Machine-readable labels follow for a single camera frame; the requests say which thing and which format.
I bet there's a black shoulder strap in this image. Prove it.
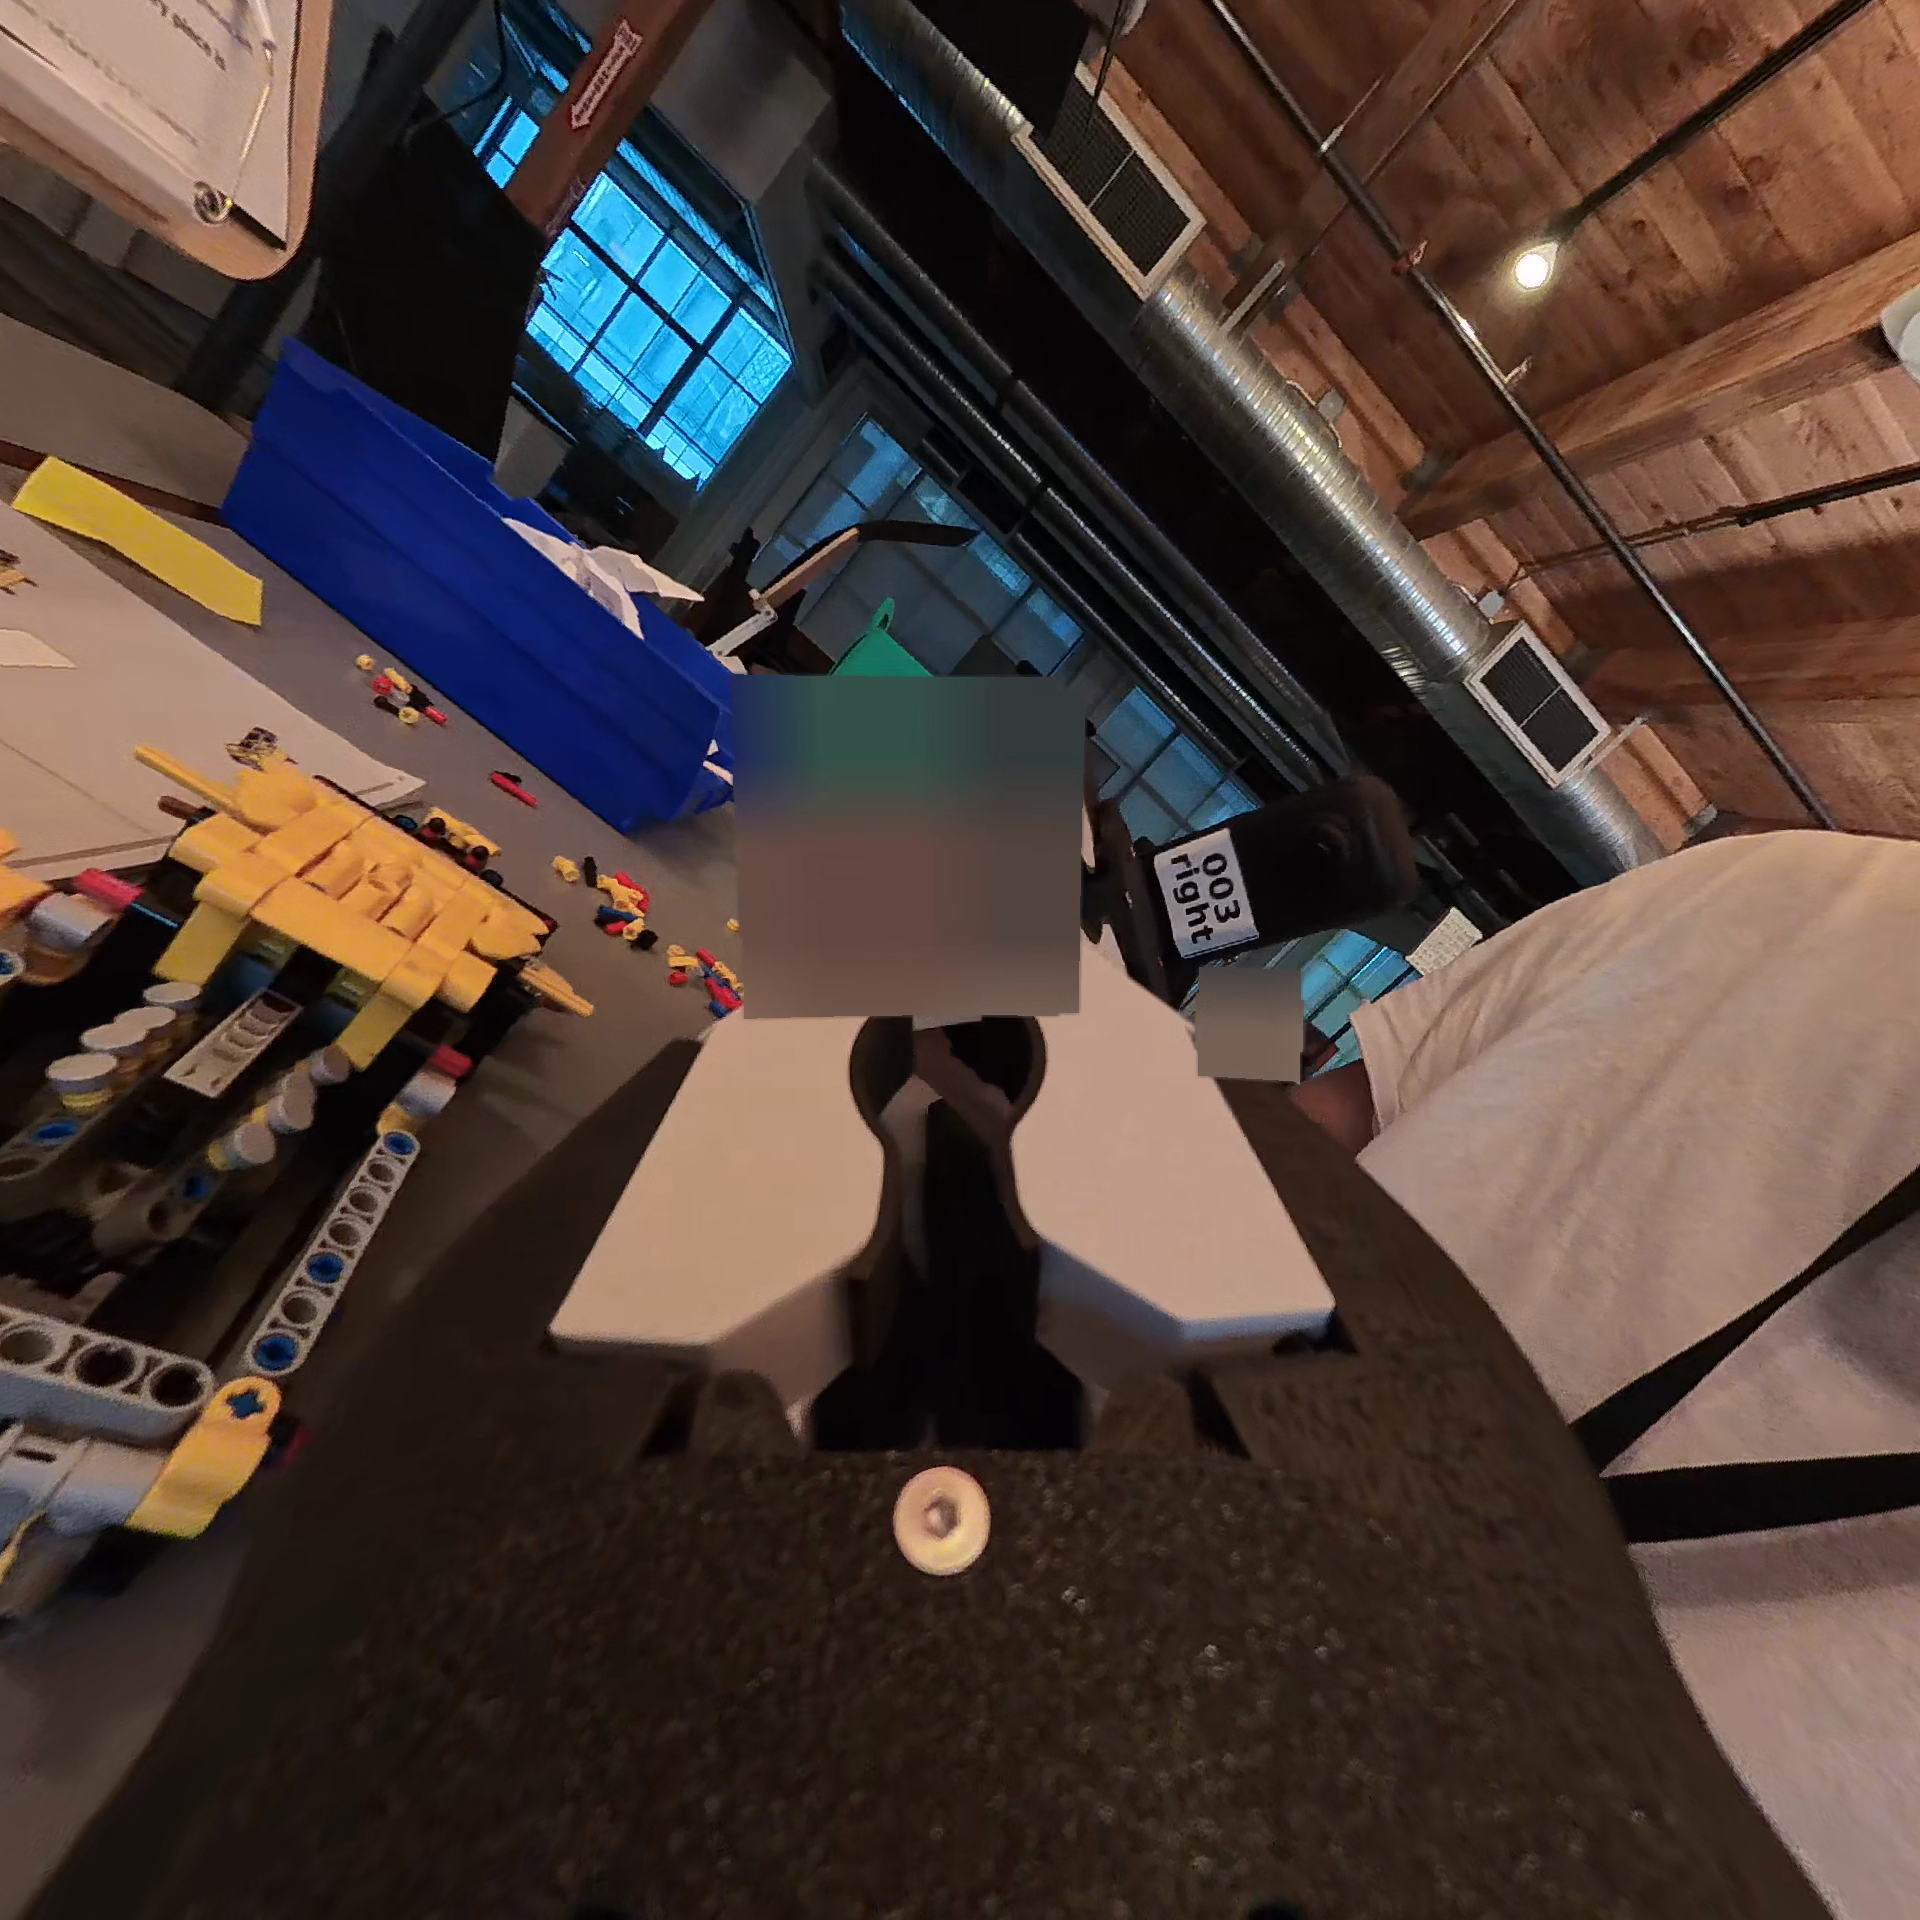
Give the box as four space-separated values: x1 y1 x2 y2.
1566 1168 1920 1548

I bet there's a printed instruction sheet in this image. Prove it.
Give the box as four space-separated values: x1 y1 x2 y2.
0 0 301 244

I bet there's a blue plastic bin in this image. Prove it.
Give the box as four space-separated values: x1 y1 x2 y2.
222 338 741 837

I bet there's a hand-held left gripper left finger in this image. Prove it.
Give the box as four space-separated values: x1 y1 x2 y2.
548 1016 906 1420

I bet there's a yellow paper sheet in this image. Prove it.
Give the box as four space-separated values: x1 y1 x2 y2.
13 453 264 627

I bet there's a yellow toy car model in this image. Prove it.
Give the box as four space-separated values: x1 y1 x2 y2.
0 728 594 1630

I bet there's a paned window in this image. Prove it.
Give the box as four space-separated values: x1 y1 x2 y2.
515 151 798 494

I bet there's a person's white shirt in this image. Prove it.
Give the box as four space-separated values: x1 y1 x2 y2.
1348 831 1920 1920

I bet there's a grey desk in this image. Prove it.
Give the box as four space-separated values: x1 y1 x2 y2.
0 254 746 1920

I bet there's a green plastic bin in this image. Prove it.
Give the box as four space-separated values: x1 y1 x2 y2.
825 599 943 681

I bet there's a white vent grille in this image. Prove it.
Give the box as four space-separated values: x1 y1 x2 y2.
1017 77 1208 297
1464 621 1613 784

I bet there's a grey instruction booklet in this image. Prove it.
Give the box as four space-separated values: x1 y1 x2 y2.
0 502 428 889

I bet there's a crumpled white paper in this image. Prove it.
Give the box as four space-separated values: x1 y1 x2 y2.
504 514 710 621

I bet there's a person's right forearm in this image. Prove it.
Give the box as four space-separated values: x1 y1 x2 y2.
1289 1067 1379 1156

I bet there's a wooden post with red label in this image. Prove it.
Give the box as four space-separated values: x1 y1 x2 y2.
507 0 710 229

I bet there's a scatter of colourful small pins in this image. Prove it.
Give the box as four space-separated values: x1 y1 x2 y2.
356 655 746 1021

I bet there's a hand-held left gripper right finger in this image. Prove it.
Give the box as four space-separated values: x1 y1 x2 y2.
995 945 1339 1411

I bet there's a silver ventilation duct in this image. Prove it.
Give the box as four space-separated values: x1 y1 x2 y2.
838 0 1674 889

